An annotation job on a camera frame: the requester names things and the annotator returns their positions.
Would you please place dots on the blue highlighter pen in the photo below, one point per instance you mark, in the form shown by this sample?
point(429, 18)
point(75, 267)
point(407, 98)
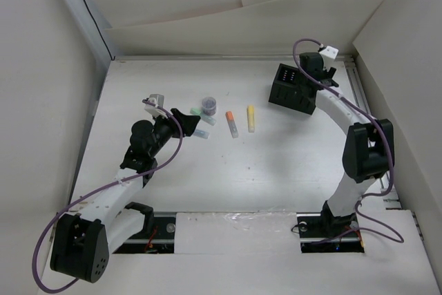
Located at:
point(201, 134)

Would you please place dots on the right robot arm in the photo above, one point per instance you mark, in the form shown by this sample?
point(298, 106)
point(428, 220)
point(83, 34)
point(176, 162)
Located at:
point(368, 151)

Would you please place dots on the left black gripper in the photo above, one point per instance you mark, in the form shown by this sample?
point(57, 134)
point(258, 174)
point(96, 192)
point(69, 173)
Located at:
point(186, 123)

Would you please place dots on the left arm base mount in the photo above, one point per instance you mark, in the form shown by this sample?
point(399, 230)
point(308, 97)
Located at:
point(161, 240)

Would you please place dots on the orange highlighter pen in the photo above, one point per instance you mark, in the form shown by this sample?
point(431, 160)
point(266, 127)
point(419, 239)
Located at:
point(232, 125)

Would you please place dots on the yellow highlighter pen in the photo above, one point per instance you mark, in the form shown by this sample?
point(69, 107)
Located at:
point(251, 118)

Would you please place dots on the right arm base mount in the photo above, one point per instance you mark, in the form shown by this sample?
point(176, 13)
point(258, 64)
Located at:
point(318, 236)

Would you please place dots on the clear jar of paper clips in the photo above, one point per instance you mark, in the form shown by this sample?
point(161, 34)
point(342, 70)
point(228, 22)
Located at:
point(209, 106)

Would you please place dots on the green highlighter pen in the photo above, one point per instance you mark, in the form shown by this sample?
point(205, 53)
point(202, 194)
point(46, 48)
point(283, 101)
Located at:
point(204, 117)

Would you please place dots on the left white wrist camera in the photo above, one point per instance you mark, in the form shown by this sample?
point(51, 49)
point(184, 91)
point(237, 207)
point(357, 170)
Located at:
point(153, 105)

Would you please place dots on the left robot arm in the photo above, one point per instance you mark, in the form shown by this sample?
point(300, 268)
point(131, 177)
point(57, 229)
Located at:
point(85, 240)

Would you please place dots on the black two-compartment organizer box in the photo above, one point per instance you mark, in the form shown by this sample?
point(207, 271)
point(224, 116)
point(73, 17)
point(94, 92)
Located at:
point(291, 89)

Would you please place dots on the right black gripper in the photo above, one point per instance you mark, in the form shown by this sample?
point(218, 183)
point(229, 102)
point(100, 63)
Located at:
point(330, 73)

